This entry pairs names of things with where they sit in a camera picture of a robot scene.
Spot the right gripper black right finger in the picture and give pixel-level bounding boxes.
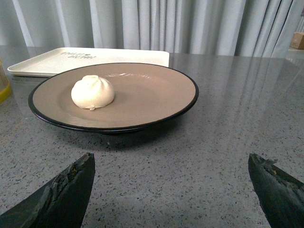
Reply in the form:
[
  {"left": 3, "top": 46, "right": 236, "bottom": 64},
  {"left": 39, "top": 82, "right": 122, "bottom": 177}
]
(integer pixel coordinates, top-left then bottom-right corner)
[{"left": 248, "top": 153, "right": 304, "bottom": 228}]

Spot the brown plate with black rim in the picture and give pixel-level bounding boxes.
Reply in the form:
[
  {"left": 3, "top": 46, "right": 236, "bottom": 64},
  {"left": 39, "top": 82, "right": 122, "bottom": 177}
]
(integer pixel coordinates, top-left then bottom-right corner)
[{"left": 28, "top": 63, "right": 199, "bottom": 134}]

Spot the grey pleated curtain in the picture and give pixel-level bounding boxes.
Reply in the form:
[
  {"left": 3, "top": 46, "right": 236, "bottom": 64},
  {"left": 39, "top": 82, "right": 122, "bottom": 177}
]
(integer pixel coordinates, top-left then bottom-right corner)
[{"left": 0, "top": 0, "right": 304, "bottom": 57}]

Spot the white rectangular tray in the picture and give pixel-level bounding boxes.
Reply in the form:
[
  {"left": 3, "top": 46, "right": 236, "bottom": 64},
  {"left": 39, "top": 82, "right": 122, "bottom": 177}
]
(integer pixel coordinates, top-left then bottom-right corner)
[{"left": 8, "top": 47, "right": 170, "bottom": 77}]

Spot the yellow-rimmed wooden steamer basket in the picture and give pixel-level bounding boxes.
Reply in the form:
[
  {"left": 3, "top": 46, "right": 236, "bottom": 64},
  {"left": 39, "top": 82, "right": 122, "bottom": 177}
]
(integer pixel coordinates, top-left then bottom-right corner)
[{"left": 0, "top": 61, "right": 12, "bottom": 103}]

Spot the white steamed bun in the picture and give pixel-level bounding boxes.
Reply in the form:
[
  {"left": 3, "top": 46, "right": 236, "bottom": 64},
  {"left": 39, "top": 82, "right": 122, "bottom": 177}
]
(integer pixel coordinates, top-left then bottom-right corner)
[{"left": 71, "top": 75, "right": 114, "bottom": 110}]

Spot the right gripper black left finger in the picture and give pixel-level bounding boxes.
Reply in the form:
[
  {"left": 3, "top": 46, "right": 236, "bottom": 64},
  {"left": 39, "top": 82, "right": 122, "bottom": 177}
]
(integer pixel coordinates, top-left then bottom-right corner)
[{"left": 0, "top": 153, "right": 95, "bottom": 228}]

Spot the brown cardboard box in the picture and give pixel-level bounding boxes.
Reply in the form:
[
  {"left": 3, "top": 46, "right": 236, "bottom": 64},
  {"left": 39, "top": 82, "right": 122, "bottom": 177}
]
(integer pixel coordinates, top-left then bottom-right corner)
[{"left": 290, "top": 32, "right": 304, "bottom": 49}]

